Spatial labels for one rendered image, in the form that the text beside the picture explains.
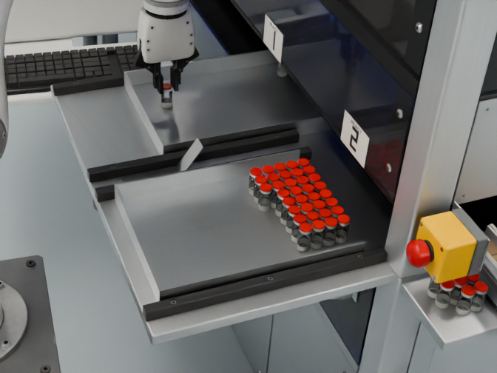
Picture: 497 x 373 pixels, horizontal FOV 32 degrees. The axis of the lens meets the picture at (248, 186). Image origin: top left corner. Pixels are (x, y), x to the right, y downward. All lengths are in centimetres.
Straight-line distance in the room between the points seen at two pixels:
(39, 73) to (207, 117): 43
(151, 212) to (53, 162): 160
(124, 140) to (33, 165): 143
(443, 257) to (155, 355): 129
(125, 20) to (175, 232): 80
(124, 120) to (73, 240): 110
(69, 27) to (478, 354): 115
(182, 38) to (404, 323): 65
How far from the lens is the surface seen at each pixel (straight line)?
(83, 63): 197
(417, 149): 127
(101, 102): 175
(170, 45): 163
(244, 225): 145
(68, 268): 266
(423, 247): 127
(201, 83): 180
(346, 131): 146
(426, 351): 159
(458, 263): 129
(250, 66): 186
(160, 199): 150
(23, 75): 194
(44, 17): 208
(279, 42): 166
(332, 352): 173
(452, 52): 116
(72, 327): 249
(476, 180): 134
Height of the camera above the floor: 184
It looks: 39 degrees down
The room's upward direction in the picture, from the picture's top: 4 degrees clockwise
